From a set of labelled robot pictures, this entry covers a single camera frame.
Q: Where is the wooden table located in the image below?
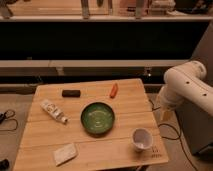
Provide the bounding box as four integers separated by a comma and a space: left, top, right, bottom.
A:
13, 78, 169, 171

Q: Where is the beige sponge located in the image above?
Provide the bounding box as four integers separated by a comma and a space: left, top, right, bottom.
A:
53, 143, 78, 166

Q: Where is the green ceramic bowl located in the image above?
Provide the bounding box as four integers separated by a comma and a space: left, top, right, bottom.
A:
81, 102, 115, 135

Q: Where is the grey cabinet right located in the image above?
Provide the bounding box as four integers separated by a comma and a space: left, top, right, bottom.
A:
176, 21, 213, 156

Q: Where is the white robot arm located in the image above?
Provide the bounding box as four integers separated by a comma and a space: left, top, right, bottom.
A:
157, 60, 213, 121

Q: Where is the white plastic bottle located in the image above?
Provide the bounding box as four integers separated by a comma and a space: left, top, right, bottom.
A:
40, 99, 68, 124

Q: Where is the black cable left floor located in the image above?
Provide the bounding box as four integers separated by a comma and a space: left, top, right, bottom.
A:
0, 109, 19, 132

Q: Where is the white paper cup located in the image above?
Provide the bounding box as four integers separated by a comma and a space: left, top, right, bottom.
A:
132, 128, 153, 152

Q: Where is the black rectangular block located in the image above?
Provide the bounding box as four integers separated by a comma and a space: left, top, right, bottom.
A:
62, 90, 81, 97

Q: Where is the long wall shelf rail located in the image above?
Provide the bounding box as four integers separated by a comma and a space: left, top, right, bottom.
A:
0, 60, 189, 68

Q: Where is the black floor cable right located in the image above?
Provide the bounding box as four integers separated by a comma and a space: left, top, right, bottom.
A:
148, 98, 200, 171

